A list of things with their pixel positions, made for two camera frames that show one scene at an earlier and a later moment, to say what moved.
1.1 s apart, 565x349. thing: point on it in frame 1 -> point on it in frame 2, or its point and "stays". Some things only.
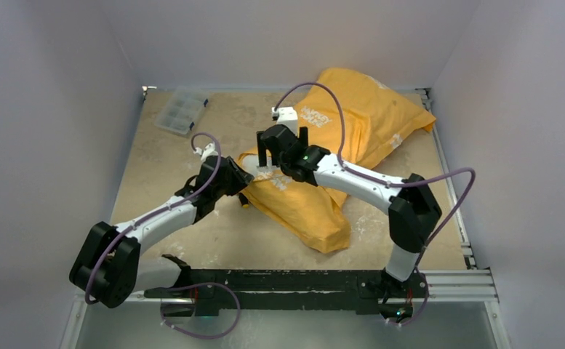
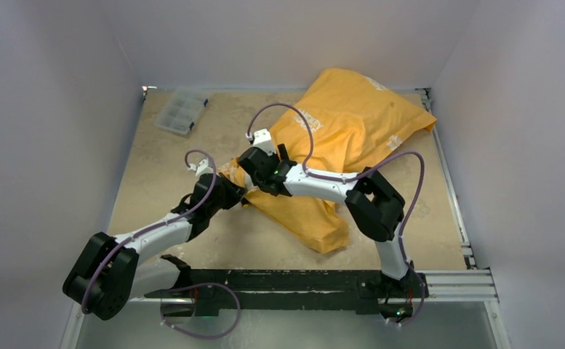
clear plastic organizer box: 182,109 stays
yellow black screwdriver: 243,201 stays
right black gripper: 273,142 -> 251,165
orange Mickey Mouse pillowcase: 347,117 stays
